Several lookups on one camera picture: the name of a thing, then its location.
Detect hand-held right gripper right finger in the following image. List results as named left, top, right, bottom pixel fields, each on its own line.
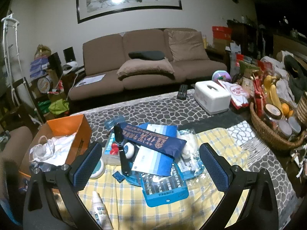
left=199, top=143, right=280, bottom=230

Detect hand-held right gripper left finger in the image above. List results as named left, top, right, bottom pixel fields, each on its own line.
left=23, top=141, right=103, bottom=230

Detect clear bag of white rolls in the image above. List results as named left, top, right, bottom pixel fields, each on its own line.
left=177, top=128, right=205, bottom=178

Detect orange cardboard box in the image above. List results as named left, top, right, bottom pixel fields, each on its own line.
left=19, top=114, right=93, bottom=180

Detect blue transparent tool case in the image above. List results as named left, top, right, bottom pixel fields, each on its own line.
left=140, top=165, right=189, bottom=208

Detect white plastic bag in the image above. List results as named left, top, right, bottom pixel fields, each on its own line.
left=29, top=134, right=78, bottom=166

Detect black hairbrush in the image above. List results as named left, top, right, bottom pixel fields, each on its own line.
left=113, top=123, right=133, bottom=175

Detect yellow checked cloth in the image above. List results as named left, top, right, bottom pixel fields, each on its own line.
left=79, top=127, right=272, bottom=230

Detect white spray bottle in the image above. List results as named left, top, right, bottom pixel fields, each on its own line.
left=91, top=191, right=114, bottom=230

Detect white fringed patterned cloth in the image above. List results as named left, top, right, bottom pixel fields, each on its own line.
left=225, top=120, right=273, bottom=168

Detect white round tin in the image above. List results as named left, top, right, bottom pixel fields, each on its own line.
left=123, top=142, right=137, bottom=160

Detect blue white striped packet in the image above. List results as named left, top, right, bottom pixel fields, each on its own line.
left=131, top=124, right=178, bottom=176

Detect clear blue plastic packet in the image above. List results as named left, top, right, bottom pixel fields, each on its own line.
left=105, top=116, right=126, bottom=130

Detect wicker basket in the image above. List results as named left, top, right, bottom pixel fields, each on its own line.
left=250, top=98, right=306, bottom=150

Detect navy long printed pouch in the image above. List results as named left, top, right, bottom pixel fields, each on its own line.
left=122, top=124, right=187, bottom=159

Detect green bag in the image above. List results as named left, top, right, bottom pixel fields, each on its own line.
left=38, top=98, right=70, bottom=118

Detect white tissue box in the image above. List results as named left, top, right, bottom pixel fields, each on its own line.
left=194, top=81, right=231, bottom=115

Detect brown armchair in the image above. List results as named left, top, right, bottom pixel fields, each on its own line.
left=0, top=126, right=33, bottom=173

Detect red white snack bag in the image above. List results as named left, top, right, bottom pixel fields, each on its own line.
left=219, top=81, right=250, bottom=110

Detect glass jar grey lid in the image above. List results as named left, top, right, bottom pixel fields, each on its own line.
left=277, top=120, right=292, bottom=137
left=288, top=116, right=302, bottom=135

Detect glass jar brown lid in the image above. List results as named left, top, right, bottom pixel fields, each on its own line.
left=263, top=104, right=283, bottom=129

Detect black remote control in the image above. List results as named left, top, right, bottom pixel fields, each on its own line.
left=177, top=85, right=188, bottom=100

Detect grey stone pattern tablecloth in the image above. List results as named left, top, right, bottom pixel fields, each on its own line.
left=69, top=89, right=298, bottom=221

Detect red snack packets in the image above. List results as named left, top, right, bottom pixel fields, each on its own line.
left=253, top=77, right=265, bottom=118

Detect printed paper sheet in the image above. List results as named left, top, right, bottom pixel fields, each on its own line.
left=75, top=74, right=106, bottom=87

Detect dark wooden chair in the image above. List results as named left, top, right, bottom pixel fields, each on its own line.
left=12, top=77, right=46, bottom=125

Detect orange fruit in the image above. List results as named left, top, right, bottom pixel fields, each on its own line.
left=281, top=103, right=294, bottom=117

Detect purple round box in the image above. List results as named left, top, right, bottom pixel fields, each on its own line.
left=212, top=70, right=232, bottom=83

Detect round cookie tin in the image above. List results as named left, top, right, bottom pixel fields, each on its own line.
left=37, top=75, right=53, bottom=94

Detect bunch of bananas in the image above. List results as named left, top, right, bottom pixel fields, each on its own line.
left=263, top=75, right=282, bottom=110

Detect white handheld appliance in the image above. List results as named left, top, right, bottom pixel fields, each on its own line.
left=62, top=62, right=79, bottom=72

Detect black speaker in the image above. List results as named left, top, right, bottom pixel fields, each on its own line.
left=49, top=52, right=62, bottom=72
left=64, top=47, right=75, bottom=63

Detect stack of blue boxes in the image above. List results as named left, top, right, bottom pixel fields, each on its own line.
left=30, top=56, right=50, bottom=78

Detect brown seat pillow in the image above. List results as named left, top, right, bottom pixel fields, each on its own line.
left=117, top=59, right=175, bottom=79

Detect brown back pillow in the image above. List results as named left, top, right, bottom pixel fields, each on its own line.
left=168, top=30, right=210, bottom=62

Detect black cushion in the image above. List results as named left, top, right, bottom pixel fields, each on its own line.
left=128, top=50, right=168, bottom=61

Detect dark wooden cabinet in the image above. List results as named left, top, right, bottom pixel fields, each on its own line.
left=228, top=19, right=260, bottom=60

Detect red boxes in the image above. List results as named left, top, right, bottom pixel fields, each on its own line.
left=212, top=26, right=233, bottom=40

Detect brown sofa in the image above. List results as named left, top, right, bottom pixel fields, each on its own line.
left=68, top=28, right=228, bottom=101

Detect white metal stand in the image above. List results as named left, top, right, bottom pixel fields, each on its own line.
left=1, top=11, right=27, bottom=115

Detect white cable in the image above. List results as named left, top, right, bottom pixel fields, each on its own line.
left=67, top=71, right=80, bottom=99

